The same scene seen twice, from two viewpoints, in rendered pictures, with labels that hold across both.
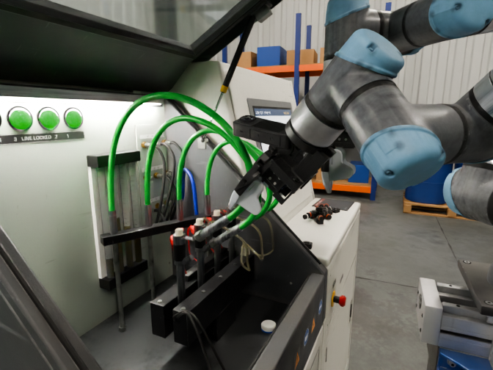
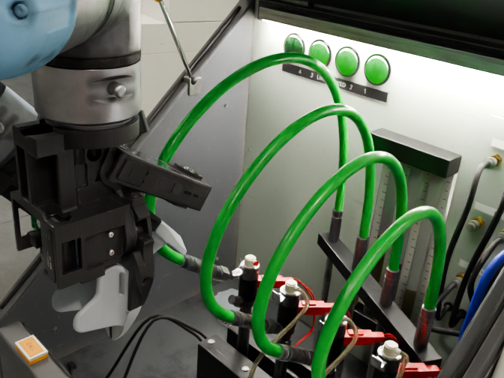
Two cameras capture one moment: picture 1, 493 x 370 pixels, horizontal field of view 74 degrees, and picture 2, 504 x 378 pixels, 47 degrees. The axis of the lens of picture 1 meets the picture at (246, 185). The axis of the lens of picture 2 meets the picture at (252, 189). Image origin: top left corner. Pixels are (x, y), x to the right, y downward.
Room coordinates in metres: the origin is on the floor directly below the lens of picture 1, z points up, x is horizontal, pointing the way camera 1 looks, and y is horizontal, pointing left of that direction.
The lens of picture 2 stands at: (0.90, -0.53, 1.58)
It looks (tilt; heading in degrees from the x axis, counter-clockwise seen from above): 25 degrees down; 108
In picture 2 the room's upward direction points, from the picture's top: 5 degrees clockwise
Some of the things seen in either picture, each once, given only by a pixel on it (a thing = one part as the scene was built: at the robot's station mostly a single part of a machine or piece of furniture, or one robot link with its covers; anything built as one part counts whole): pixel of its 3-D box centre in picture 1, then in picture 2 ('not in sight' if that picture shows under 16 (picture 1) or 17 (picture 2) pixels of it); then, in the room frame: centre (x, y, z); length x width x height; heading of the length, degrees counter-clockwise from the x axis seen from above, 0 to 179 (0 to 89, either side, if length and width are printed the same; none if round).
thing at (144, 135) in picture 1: (157, 174); (502, 232); (1.02, 0.28, 1.20); 0.13 x 0.03 x 0.31; 154
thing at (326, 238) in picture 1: (319, 223); not in sight; (1.25, -0.29, 0.97); 0.70 x 0.22 x 0.03; 154
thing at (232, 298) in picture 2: (185, 279); (239, 325); (0.68, 0.14, 1.03); 0.05 x 0.03 x 0.21; 64
